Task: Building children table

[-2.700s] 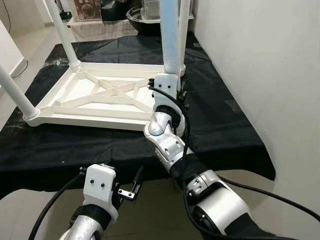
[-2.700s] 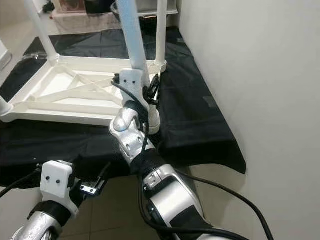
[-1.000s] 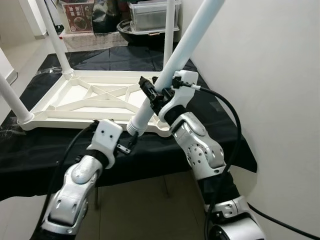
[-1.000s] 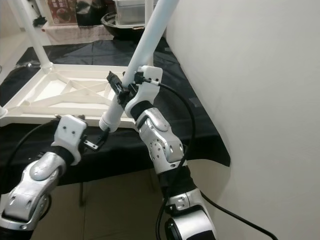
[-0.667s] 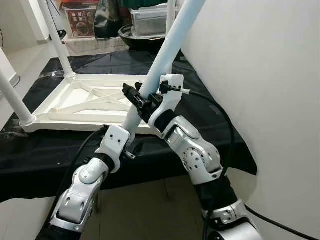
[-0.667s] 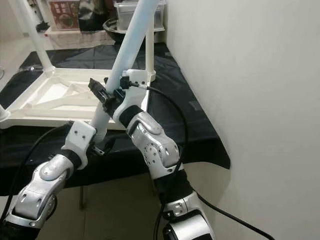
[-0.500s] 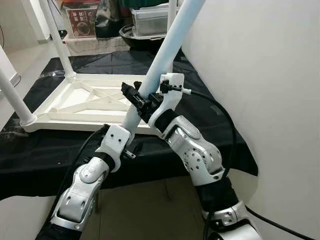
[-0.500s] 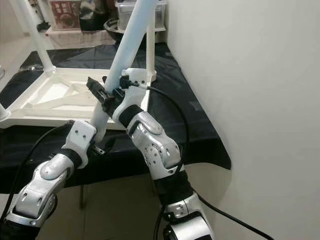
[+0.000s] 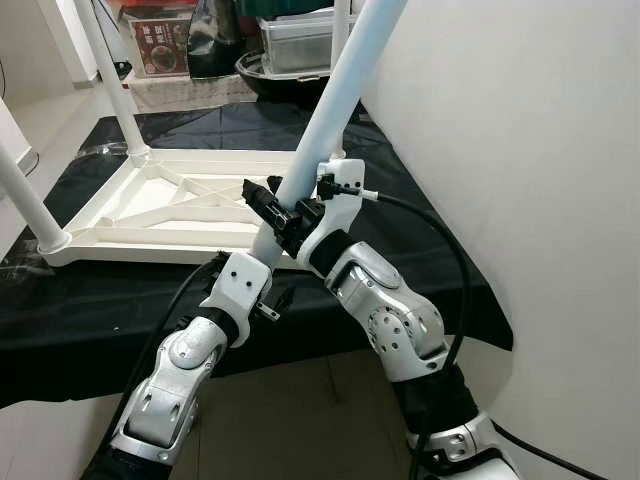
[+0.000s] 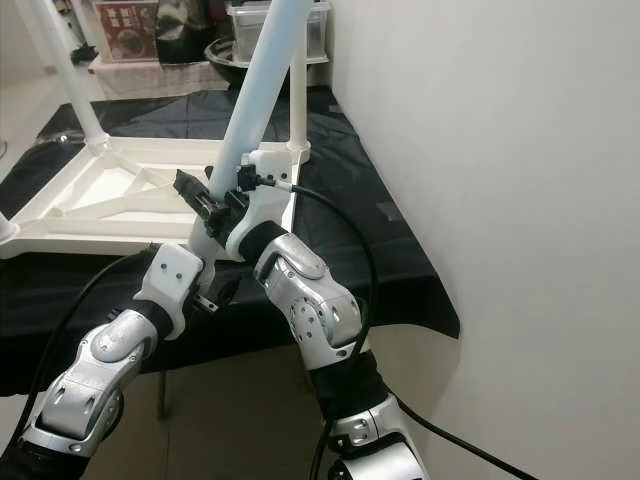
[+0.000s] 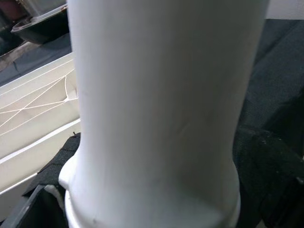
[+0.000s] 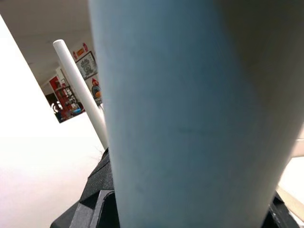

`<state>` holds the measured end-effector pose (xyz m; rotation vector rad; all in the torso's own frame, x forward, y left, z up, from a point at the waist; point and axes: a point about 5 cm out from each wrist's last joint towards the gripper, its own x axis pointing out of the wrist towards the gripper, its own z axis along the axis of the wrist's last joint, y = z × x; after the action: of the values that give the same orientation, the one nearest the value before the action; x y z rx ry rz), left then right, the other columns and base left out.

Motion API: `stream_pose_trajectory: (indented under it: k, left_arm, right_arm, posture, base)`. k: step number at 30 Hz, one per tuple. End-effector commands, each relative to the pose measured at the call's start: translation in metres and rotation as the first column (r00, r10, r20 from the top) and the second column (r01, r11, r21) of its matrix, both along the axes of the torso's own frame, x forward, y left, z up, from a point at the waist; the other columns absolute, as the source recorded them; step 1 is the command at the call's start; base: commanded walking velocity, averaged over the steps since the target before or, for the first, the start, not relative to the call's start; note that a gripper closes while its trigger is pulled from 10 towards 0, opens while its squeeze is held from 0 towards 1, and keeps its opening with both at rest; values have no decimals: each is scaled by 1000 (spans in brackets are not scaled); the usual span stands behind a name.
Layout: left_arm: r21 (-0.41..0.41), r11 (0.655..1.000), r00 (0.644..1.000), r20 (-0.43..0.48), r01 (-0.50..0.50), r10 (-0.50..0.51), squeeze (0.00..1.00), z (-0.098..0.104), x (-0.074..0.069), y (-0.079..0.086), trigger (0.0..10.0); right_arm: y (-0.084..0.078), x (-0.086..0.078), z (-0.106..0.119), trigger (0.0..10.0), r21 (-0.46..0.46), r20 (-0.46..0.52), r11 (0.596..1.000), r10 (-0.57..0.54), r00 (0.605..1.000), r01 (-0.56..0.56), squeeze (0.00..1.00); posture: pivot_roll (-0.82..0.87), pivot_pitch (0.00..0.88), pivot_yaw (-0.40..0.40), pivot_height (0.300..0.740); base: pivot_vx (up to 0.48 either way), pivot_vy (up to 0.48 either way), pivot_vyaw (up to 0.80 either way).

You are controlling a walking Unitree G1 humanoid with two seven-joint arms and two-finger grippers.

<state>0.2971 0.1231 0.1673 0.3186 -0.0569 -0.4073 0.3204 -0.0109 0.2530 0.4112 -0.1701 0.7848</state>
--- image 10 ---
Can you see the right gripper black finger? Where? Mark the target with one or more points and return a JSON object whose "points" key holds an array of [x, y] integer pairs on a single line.
{"points": [[200, 197]]}

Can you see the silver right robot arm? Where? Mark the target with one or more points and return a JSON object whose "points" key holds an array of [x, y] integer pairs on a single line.
{"points": [[320, 305]]}

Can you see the white plastic children table top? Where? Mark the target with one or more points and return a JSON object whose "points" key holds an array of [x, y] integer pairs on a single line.
{"points": [[100, 190]]}

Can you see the beige low platform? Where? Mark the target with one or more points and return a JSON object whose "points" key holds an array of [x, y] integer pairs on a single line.
{"points": [[160, 80]]}

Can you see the black round basin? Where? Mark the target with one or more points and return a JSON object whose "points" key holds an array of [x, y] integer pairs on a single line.
{"points": [[230, 75]]}

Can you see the black tablecloth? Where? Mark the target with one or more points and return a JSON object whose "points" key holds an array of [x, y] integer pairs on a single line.
{"points": [[60, 300]]}

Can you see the black bag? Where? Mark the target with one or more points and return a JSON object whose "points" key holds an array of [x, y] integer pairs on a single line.
{"points": [[185, 35]]}

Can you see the clear plastic storage box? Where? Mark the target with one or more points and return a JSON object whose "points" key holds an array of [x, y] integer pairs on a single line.
{"points": [[255, 30]]}

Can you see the orange-lidded box with red print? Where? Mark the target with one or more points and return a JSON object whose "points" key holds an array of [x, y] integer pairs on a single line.
{"points": [[128, 35]]}

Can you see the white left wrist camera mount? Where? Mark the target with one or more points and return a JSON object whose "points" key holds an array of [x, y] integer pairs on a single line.
{"points": [[170, 290]]}

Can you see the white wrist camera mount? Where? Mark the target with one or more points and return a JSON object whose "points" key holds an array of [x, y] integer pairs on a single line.
{"points": [[270, 190], [170, 290]]}

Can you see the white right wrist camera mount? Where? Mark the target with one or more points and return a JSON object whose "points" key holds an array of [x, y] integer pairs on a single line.
{"points": [[270, 190]]}

